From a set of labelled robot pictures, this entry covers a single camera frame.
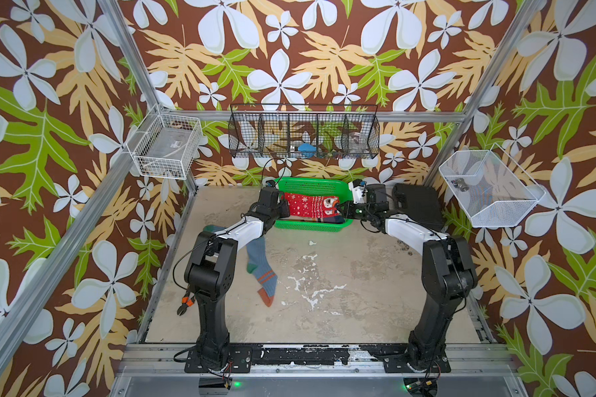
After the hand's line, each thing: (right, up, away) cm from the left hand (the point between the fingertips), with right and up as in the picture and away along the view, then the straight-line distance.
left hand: (287, 200), depth 98 cm
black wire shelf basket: (+6, +28, 0) cm, 29 cm away
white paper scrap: (+10, -18, +3) cm, 20 cm away
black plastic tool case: (+58, -1, +9) cm, 59 cm away
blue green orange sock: (-11, -26, -5) cm, 28 cm away
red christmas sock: (+6, -2, 0) cm, 6 cm away
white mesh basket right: (+70, +3, -16) cm, 72 cm away
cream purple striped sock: (+17, -8, +5) cm, 19 cm away
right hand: (+19, -2, -4) cm, 20 cm away
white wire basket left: (-43, +19, -12) cm, 49 cm away
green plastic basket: (+14, +8, +28) cm, 33 cm away
